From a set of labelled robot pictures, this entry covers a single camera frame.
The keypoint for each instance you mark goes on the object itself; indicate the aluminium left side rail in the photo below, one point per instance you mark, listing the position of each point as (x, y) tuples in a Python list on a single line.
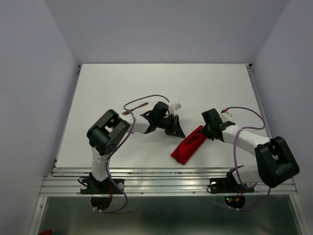
[(64, 117)]

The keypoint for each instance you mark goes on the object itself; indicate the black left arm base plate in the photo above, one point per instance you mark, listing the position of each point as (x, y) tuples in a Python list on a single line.
[(90, 186)]

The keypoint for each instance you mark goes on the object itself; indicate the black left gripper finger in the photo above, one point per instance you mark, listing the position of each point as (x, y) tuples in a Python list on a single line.
[(170, 131), (178, 132)]

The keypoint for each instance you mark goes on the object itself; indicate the aluminium rail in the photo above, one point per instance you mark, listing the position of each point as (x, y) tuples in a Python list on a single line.
[(64, 117), (258, 100)]

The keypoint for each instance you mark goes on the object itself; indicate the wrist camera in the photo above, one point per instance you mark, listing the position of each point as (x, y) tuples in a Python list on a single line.
[(227, 113), (176, 106)]

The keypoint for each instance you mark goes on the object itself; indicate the aluminium front rail frame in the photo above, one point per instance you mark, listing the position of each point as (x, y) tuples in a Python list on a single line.
[(138, 181)]

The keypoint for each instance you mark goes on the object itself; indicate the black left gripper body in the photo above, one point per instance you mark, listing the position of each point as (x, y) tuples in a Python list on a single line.
[(166, 123)]

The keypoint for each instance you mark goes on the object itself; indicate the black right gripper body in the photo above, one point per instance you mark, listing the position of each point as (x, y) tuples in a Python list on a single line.
[(209, 129)]

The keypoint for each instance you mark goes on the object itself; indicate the dark wooden fork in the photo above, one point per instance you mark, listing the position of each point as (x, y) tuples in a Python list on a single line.
[(135, 108)]

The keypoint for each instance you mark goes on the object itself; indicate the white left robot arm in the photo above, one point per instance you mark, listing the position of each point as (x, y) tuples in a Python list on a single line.
[(107, 133)]

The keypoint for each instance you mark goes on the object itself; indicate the red object bottom left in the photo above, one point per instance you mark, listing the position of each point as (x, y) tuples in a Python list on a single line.
[(46, 232)]

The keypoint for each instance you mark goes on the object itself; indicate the aluminium right side rail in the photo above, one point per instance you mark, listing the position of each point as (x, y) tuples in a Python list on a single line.
[(258, 100)]

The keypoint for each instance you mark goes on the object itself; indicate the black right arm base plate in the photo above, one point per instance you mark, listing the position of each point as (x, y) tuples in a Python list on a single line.
[(226, 185)]

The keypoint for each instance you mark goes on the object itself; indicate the red cloth napkin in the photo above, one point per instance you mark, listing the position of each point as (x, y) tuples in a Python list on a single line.
[(188, 147)]

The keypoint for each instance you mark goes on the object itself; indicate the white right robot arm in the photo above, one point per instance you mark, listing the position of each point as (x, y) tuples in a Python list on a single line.
[(275, 162)]

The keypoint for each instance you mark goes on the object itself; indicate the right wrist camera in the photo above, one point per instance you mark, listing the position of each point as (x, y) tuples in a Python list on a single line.
[(227, 113)]

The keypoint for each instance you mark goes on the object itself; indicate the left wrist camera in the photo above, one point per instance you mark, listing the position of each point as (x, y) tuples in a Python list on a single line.
[(176, 106)]

